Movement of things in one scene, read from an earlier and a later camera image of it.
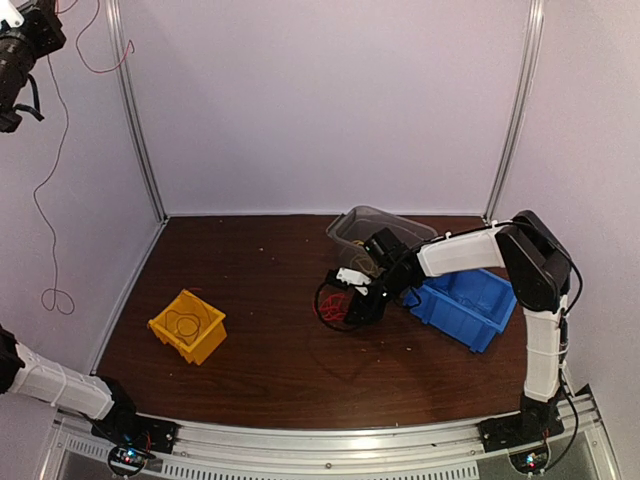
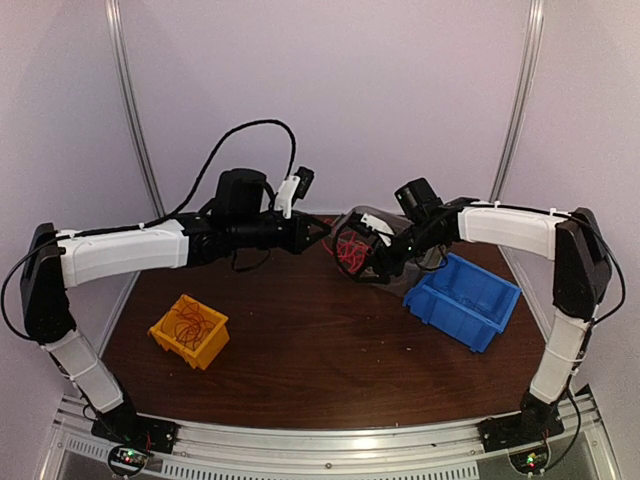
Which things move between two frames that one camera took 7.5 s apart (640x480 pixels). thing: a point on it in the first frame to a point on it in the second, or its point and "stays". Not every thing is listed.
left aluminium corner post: [112, 9] stays
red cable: [332, 306] to [351, 249]
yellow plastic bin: [191, 325] stays
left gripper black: [50, 33] to [299, 239]
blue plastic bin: [470, 306] stays
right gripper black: [373, 312] to [377, 259]
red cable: [55, 299] to [191, 325]
